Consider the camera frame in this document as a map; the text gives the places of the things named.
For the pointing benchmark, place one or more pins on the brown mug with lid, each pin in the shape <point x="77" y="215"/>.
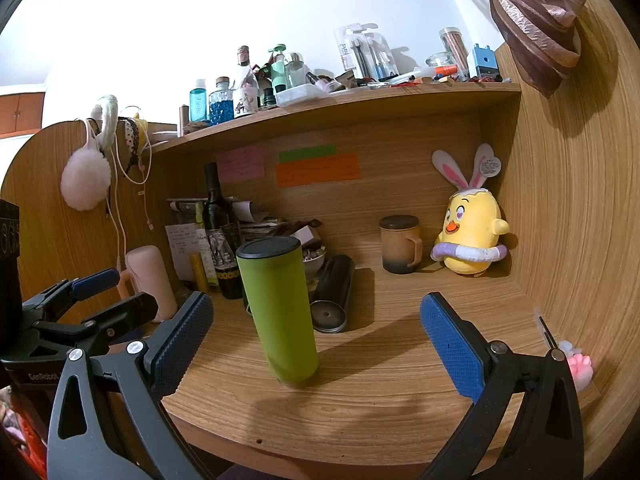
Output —
<point x="397" y="245"/>

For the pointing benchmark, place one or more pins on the glass bowl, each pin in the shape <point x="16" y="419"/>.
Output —
<point x="436" y="60"/>

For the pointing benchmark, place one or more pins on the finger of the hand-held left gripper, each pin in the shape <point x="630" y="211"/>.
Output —
<point x="96" y="281"/>
<point x="125" y="310"/>

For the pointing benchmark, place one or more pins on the pink cup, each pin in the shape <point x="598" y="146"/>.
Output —
<point x="150" y="275"/>

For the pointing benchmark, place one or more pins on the brown pink scarf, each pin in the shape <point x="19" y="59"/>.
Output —
<point x="535" y="25"/>

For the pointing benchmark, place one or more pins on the yellow tube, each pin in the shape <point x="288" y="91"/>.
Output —
<point x="199" y="272"/>

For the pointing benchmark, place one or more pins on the small white bowl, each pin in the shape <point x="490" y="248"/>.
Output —
<point x="314" y="262"/>

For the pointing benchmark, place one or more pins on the blue box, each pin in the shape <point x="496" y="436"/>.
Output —
<point x="483" y="62"/>

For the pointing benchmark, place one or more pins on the dotted hair band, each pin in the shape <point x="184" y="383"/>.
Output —
<point x="132" y="142"/>

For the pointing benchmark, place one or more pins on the yellow chick plush toy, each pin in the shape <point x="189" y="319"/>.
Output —
<point x="472" y="230"/>

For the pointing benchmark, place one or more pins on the white plastic tray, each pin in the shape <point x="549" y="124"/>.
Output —
<point x="297" y="95"/>

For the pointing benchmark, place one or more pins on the pink paw toy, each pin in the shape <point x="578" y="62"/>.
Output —
<point x="577" y="365"/>

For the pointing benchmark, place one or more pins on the green cup with black lid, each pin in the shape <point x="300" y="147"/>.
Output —
<point x="280" y="310"/>

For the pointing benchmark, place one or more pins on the red patterned cloth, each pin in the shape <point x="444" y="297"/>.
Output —
<point x="22" y="435"/>

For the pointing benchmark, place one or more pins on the wooden desk hutch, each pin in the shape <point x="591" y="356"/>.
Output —
<point x="400" y="125"/>

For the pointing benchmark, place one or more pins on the wooden wall cabinet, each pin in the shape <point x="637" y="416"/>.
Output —
<point x="20" y="110"/>

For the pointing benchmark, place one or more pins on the white paper note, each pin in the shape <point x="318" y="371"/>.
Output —
<point x="181" y="247"/>

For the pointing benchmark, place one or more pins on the brown cylinder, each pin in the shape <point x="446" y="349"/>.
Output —
<point x="184" y="120"/>

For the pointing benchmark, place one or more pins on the pink sticky note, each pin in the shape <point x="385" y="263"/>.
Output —
<point x="241" y="164"/>

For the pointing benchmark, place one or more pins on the stack of papers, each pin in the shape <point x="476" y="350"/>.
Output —
<point x="255" y="225"/>

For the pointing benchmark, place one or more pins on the clear bottle with label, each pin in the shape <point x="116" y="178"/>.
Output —
<point x="246" y="92"/>

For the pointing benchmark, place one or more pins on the green sticky note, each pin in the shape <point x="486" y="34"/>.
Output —
<point x="306" y="152"/>

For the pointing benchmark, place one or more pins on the black tumbler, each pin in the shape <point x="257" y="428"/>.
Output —
<point x="334" y="285"/>

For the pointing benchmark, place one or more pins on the dark wine bottle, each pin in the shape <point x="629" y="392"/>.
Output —
<point x="222" y="240"/>

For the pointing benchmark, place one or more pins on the teal liquid bottle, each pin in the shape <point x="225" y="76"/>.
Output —
<point x="198" y="105"/>

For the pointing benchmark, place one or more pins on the clear tube of brown sticks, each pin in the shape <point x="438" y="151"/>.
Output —
<point x="454" y="50"/>

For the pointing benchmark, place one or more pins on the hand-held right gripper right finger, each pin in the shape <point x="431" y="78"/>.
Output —
<point x="450" y="345"/>

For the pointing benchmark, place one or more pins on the orange sticky note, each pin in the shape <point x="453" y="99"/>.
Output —
<point x="320" y="172"/>

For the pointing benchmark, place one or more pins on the blister pack of pens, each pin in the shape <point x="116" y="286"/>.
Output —
<point x="365" y="52"/>

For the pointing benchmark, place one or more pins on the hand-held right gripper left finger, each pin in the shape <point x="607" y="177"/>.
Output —
<point x="182" y="340"/>

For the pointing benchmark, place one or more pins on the black pen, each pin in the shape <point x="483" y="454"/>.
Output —
<point x="547" y="332"/>

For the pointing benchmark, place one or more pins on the orange marker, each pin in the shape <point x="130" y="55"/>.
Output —
<point x="445" y="69"/>

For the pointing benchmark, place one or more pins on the blue bead glass bottle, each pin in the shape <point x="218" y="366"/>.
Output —
<point x="220" y="105"/>

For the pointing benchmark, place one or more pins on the green pump bottle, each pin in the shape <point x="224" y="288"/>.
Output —
<point x="278" y="72"/>

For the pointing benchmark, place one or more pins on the clear glass jar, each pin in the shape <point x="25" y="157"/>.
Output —
<point x="295" y="72"/>

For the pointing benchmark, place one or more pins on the white fluffy earmuffs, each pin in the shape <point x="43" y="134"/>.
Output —
<point x="85" y="180"/>

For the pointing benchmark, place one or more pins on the small cardboard box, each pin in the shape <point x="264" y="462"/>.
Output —
<point x="306" y="236"/>

